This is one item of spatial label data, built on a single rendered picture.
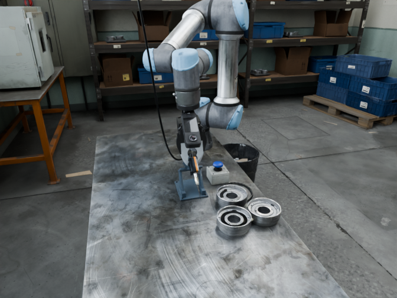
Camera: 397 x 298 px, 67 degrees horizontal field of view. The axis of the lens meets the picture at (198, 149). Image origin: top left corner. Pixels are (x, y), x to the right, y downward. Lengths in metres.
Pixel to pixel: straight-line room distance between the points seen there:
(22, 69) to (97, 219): 2.08
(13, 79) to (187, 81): 2.25
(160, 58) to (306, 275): 0.75
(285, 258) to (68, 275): 1.45
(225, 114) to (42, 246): 1.54
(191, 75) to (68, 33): 3.76
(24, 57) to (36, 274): 1.68
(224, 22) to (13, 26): 1.98
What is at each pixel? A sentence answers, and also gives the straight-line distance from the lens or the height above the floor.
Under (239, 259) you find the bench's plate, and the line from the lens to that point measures 0.87.
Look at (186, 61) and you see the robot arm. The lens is 0.86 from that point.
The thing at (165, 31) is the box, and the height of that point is 1.13.
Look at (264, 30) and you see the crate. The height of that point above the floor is 1.12.
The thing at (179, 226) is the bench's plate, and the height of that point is 0.80.
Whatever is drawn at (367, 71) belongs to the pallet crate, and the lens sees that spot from 4.59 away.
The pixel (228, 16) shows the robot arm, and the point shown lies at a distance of 1.27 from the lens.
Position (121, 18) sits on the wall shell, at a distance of 4.77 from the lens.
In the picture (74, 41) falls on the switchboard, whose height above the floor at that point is 1.02.
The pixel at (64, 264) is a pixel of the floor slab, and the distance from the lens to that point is 2.13.
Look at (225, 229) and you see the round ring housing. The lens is 0.91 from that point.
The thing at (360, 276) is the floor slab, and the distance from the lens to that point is 2.12.
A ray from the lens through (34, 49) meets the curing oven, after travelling 2.90.
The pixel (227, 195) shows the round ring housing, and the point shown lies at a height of 0.82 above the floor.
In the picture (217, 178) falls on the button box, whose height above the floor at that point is 0.83.
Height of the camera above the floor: 1.41
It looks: 25 degrees down
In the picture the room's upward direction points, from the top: straight up
